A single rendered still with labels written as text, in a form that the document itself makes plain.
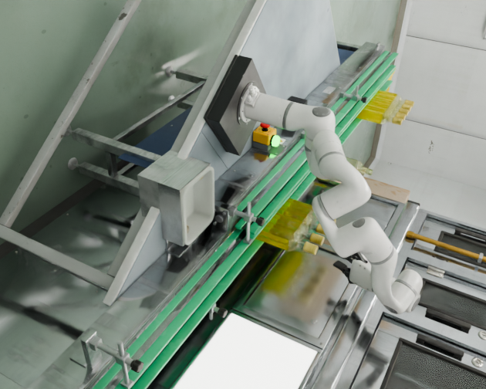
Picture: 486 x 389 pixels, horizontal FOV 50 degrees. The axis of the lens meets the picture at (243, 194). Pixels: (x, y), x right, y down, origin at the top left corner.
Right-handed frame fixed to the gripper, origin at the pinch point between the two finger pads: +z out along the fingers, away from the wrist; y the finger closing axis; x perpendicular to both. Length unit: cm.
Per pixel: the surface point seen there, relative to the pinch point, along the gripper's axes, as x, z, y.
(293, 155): -22.7, 41.3, 13.9
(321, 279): 1.1, 5.6, -12.5
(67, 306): 72, 60, -16
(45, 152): 53, 96, 22
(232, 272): 28.8, 23.7, -3.4
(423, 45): -545, 232, -114
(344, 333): 15.2, -14.4, -13.0
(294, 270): 4.7, 15.3, -12.6
